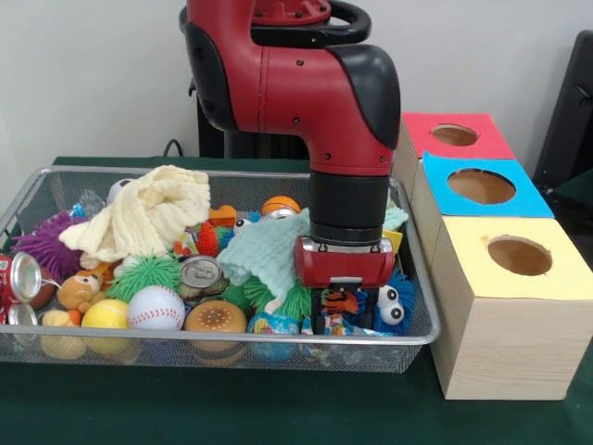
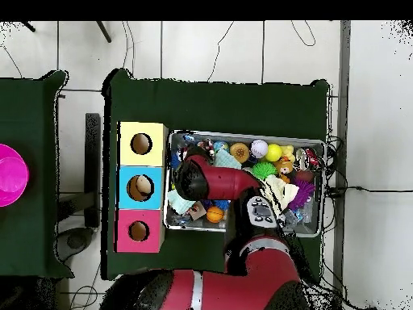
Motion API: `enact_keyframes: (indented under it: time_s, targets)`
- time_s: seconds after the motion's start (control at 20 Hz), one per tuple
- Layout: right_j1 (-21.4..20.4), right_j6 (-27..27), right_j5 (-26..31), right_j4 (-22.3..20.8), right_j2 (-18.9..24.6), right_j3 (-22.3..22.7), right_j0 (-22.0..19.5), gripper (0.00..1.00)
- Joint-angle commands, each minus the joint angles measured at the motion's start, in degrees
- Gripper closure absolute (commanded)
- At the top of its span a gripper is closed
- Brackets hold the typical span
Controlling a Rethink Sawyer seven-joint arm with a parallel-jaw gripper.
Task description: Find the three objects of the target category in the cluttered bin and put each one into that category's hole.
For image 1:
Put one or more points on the wooden box with three holes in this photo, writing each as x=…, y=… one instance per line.
x=505, y=343

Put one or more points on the light blue cloth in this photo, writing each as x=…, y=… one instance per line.
x=264, y=255

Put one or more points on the cream yellow cloth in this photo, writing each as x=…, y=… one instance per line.
x=139, y=218

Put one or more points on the purple spiky ball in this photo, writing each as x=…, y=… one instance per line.
x=44, y=243

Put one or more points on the dark green tablecloth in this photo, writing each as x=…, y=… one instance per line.
x=579, y=190
x=278, y=408

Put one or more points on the crushed can with silver top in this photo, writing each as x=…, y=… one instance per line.
x=200, y=271

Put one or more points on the green spiky ball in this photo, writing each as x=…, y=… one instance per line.
x=148, y=275

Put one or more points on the shallow clear mesh bin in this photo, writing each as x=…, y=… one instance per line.
x=185, y=354

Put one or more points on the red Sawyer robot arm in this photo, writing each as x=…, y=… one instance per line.
x=296, y=83

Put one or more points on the blue fuzzy googly-eyed toy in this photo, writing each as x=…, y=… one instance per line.
x=402, y=296

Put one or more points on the yellow tennis ball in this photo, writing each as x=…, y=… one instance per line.
x=105, y=315

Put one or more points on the crushed red soda can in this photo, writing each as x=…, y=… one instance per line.
x=25, y=278

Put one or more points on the black flat panel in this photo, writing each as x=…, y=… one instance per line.
x=570, y=116

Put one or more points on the toy burger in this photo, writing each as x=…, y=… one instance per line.
x=215, y=317

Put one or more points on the white baseball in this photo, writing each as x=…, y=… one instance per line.
x=155, y=308

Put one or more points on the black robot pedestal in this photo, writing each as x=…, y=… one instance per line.
x=259, y=143

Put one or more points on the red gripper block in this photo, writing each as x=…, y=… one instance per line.
x=345, y=264

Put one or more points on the orange tiger plush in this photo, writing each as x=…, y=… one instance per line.
x=340, y=301

